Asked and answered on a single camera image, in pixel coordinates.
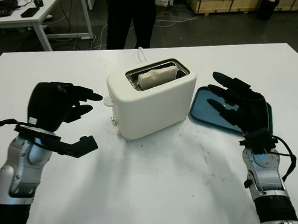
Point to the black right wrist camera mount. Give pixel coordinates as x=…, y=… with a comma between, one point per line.
x=260, y=140

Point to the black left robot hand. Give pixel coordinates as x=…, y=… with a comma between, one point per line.
x=47, y=107

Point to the white toaster lever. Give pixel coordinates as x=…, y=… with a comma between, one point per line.
x=108, y=102

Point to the white two-slot toaster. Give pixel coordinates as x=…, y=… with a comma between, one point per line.
x=151, y=112

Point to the black smartphone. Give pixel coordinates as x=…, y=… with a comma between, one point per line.
x=30, y=12

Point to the silver toaster dial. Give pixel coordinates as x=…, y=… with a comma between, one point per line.
x=114, y=121

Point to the person in white jacket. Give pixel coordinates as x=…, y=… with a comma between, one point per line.
x=129, y=22

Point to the black trash bin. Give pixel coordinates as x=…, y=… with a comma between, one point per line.
x=267, y=9

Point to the white bread slice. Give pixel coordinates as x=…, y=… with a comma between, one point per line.
x=156, y=77

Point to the black computer mouse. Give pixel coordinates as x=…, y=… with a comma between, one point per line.
x=38, y=2

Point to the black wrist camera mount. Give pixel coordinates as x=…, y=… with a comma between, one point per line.
x=260, y=140
x=73, y=147

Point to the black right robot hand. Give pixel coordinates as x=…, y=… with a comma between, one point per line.
x=251, y=109

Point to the blue plastic tray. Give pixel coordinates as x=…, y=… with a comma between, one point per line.
x=203, y=109

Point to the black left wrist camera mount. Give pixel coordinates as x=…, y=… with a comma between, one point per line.
x=73, y=147

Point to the white desk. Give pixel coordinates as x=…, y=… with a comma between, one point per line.
x=17, y=23

